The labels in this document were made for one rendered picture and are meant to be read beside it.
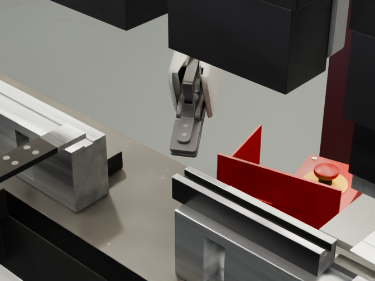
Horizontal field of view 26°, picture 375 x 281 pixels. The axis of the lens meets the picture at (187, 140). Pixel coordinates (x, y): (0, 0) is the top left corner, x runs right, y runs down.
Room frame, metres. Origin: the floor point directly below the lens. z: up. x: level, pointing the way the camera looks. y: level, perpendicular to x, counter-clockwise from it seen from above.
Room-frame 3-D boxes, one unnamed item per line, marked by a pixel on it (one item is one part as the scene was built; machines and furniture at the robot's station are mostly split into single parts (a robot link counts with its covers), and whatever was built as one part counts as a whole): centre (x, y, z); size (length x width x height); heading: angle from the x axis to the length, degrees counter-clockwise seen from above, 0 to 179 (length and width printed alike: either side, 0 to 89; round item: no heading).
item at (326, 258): (0.70, -0.07, 0.99); 0.20 x 0.03 x 0.03; 48
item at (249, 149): (1.07, -0.17, 0.75); 0.20 x 0.16 x 0.18; 61
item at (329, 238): (0.68, -0.10, 0.99); 0.14 x 0.01 x 0.03; 48
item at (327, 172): (1.05, -0.22, 0.79); 0.04 x 0.04 x 0.04
